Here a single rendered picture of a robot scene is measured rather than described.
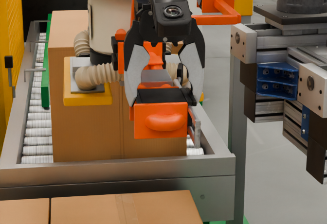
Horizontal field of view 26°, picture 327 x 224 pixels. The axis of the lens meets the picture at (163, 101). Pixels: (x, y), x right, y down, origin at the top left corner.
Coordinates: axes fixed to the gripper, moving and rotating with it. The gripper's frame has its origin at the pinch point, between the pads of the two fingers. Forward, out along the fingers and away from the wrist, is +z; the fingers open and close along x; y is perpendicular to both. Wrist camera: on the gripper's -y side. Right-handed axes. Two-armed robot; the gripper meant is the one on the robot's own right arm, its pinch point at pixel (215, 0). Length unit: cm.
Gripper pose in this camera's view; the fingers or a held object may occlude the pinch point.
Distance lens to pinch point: 191.6
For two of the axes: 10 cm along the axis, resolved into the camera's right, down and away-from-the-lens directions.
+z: 0.0, 9.6, 2.9
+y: 1.3, 2.9, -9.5
